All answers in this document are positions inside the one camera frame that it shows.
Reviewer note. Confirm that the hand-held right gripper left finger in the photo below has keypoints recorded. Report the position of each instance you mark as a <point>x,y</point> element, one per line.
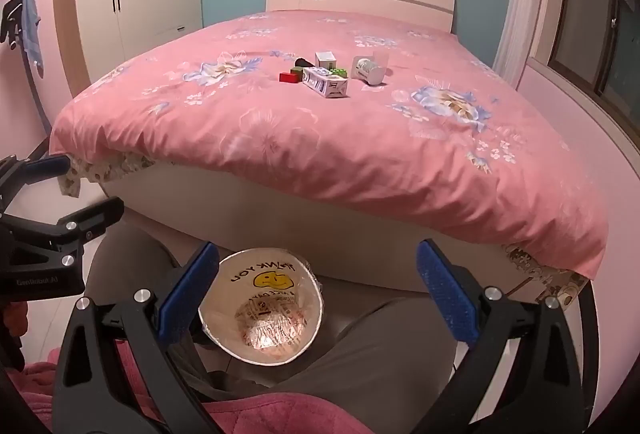
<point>187,286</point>

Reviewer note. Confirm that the black hanging bag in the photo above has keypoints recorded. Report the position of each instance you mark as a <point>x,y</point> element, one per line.
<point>10,21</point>

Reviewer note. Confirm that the long white medicine box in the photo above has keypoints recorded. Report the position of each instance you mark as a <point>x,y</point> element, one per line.
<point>325,84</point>

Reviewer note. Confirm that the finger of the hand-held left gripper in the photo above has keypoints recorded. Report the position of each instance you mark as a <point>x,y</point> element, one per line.
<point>45,166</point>
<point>95,214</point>

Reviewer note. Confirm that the plain green block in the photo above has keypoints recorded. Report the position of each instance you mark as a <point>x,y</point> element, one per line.
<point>296,72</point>

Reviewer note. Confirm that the blue hanging clothes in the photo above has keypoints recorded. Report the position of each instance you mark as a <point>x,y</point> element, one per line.
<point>29,14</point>

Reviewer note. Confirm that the pink quilted robe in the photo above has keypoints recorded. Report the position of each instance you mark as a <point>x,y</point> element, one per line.
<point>280,416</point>

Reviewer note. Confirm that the black small item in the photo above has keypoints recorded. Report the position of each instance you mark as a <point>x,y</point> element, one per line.
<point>303,63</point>

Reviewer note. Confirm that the printed bed sheet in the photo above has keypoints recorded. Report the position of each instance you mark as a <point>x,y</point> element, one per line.
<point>540,274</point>

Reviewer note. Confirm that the white bin with plastic liner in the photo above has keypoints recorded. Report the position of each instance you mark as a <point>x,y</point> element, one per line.
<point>265,314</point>

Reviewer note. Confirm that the dark framed window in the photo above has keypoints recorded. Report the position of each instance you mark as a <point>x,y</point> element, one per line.
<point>595,29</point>

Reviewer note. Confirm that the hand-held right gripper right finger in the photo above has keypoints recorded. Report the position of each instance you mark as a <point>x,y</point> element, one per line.
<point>445,294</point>

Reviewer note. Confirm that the clear plastic cup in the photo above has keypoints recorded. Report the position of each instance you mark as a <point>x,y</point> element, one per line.
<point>382,59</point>

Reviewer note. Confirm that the pink floral blanket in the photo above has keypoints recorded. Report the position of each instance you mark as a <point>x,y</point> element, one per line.
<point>310,144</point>

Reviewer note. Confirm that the green studded block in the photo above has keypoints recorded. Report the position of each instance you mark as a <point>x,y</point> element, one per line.
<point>339,72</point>

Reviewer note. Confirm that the red block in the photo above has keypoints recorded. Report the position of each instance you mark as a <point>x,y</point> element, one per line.
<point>288,77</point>

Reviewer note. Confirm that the white bottle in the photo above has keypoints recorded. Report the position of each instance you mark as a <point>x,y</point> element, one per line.
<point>367,70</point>

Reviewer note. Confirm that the small white box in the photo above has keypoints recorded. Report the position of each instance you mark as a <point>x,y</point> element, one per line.
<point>325,60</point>

